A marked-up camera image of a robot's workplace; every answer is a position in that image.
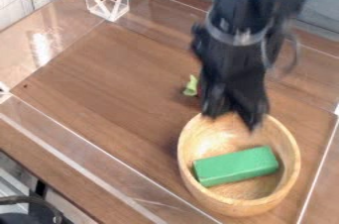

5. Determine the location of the green rectangular block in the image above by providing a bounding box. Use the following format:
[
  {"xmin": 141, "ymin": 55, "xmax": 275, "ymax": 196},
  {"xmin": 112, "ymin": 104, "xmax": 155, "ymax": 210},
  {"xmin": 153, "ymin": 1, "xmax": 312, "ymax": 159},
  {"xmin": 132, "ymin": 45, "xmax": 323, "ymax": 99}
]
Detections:
[{"xmin": 192, "ymin": 146, "xmax": 279, "ymax": 187}]

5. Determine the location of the brown wooden bowl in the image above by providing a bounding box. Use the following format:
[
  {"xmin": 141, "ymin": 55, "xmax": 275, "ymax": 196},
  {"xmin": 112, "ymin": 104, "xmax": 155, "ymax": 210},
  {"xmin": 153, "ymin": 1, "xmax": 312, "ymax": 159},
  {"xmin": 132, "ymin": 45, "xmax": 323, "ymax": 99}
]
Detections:
[{"xmin": 177, "ymin": 114, "xmax": 300, "ymax": 217}]

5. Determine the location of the black cable at corner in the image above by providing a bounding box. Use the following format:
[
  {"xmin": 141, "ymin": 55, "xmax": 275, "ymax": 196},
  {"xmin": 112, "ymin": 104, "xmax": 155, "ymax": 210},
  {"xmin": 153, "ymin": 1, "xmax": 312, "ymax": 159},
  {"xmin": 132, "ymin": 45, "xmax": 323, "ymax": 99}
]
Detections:
[{"xmin": 0, "ymin": 196, "xmax": 64, "ymax": 224}]

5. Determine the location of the clear acrylic corner bracket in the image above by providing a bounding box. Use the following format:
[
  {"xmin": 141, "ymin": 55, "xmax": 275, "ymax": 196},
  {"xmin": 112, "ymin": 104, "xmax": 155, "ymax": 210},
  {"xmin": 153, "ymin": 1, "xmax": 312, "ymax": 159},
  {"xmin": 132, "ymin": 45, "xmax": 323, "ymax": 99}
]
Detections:
[{"xmin": 84, "ymin": 0, "xmax": 129, "ymax": 22}]

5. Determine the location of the clear acrylic front wall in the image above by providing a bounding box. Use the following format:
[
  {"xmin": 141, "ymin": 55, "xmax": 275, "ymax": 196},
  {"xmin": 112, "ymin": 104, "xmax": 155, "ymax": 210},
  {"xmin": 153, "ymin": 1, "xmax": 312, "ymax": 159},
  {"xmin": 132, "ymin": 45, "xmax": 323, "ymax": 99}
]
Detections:
[{"xmin": 0, "ymin": 93, "xmax": 222, "ymax": 224}]

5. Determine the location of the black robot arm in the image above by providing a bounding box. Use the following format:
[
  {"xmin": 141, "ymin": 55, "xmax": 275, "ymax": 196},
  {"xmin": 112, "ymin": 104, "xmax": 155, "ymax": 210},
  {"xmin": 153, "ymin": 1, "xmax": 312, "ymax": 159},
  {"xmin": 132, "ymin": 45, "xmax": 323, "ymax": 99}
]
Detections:
[{"xmin": 191, "ymin": 0, "xmax": 306, "ymax": 130}]

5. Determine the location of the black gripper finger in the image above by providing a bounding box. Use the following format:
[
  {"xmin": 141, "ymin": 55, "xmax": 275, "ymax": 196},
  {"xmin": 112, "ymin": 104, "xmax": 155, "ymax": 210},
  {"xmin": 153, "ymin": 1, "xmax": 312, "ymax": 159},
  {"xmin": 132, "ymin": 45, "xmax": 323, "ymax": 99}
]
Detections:
[
  {"xmin": 202, "ymin": 83, "xmax": 231, "ymax": 119},
  {"xmin": 236, "ymin": 92, "xmax": 270, "ymax": 132}
]

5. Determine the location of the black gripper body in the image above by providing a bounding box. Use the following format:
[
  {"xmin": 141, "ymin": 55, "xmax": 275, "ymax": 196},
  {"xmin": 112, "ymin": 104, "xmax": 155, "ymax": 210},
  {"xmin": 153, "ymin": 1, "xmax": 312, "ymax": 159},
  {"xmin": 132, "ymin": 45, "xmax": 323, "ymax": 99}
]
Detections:
[{"xmin": 190, "ymin": 19, "xmax": 283, "ymax": 110}]

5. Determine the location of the red plush strawberry toy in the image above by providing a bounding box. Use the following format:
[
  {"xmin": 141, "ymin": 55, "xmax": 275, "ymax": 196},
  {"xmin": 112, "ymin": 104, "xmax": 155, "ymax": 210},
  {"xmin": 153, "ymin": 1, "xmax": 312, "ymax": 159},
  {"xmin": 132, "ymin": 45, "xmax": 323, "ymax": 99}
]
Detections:
[{"xmin": 183, "ymin": 74, "xmax": 199, "ymax": 97}]

